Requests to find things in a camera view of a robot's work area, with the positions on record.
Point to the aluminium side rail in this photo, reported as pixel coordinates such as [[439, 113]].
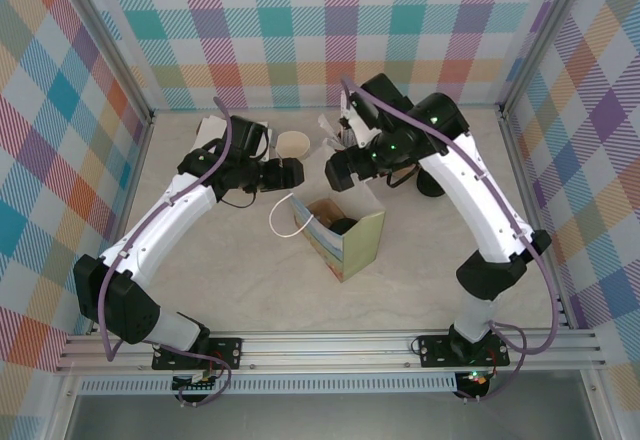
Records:
[[129, 195], [521, 160]]

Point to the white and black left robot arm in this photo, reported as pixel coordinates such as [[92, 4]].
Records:
[[160, 225]]

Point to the grey metal sheet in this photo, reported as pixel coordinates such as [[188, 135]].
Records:
[[325, 420]]

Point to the small circuit board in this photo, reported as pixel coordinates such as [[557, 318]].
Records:
[[195, 385], [475, 377]]

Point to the white and green paper bag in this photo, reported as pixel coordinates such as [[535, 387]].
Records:
[[362, 250]]

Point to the white paper napkin stack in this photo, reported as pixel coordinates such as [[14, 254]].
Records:
[[207, 130]]

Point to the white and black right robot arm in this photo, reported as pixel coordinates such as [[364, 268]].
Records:
[[475, 200]]

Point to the aluminium frame post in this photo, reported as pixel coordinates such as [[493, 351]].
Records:
[[102, 25], [548, 25]]

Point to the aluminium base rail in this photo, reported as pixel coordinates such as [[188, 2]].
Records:
[[325, 350]]

